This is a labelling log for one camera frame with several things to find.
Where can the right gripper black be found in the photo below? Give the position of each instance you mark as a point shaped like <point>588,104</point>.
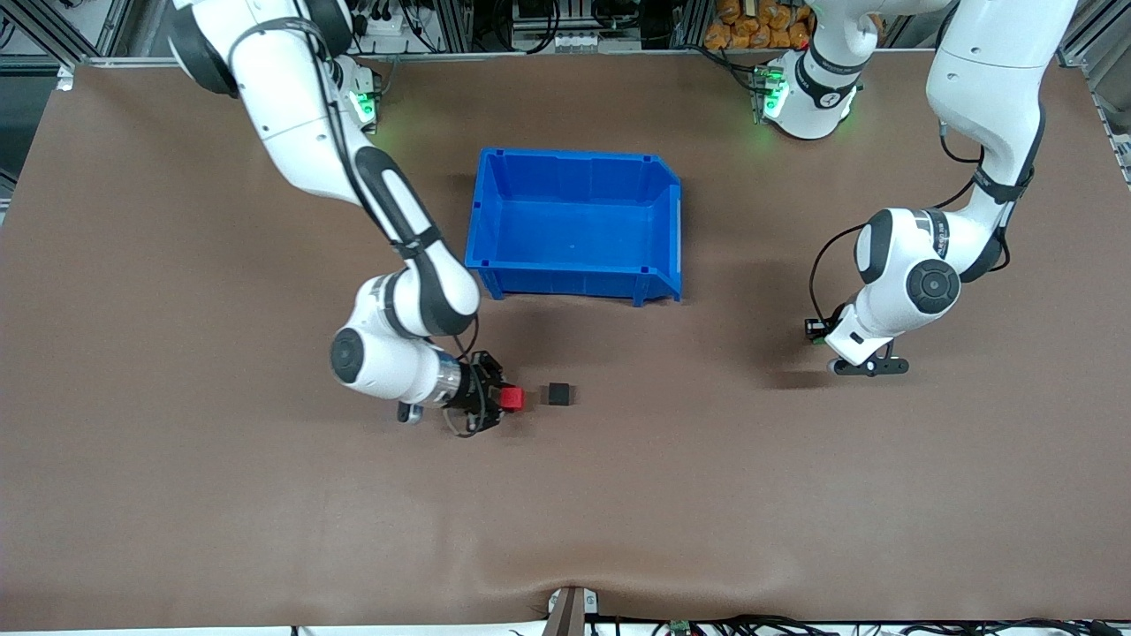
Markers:
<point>474,389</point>

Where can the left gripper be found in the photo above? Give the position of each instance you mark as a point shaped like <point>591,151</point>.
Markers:
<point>814,329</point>

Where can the small red cube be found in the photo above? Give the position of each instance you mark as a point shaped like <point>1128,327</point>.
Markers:
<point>512,399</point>

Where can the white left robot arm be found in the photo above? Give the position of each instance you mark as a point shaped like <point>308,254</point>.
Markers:
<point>990,106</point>

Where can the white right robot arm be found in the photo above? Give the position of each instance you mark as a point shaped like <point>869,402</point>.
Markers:
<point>389,203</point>

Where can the small black cube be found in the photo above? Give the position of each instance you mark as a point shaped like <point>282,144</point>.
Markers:
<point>558,394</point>

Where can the blue plastic storage bin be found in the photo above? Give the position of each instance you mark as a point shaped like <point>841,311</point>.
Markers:
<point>574,225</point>

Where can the brown table mat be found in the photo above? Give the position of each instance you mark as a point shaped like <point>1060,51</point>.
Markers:
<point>353,530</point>

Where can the metal table clamp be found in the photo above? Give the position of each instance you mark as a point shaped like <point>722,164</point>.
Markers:
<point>573,609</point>

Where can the small green circuit board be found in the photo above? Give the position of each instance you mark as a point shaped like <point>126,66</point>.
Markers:
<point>679,627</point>

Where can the bag of orange objects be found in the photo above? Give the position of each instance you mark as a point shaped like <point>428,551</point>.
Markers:
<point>760,25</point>

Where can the white power strip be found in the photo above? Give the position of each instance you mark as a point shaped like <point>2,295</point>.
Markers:
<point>384,22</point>

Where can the aluminium frame profile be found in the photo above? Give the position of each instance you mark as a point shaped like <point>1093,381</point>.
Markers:
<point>1104,44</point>
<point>62,26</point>

